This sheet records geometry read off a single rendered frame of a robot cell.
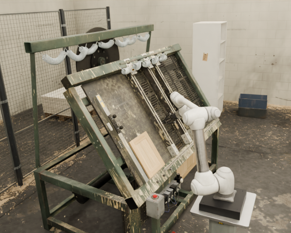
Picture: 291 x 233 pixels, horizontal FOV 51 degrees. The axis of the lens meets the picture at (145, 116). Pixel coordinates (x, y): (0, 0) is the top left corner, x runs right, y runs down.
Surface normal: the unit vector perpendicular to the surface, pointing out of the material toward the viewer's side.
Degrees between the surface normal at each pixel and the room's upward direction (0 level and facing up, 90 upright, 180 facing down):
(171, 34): 90
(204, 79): 90
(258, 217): 0
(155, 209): 90
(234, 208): 2
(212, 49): 90
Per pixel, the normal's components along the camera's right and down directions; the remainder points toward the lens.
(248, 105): -0.36, 0.34
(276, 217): -0.04, -0.94
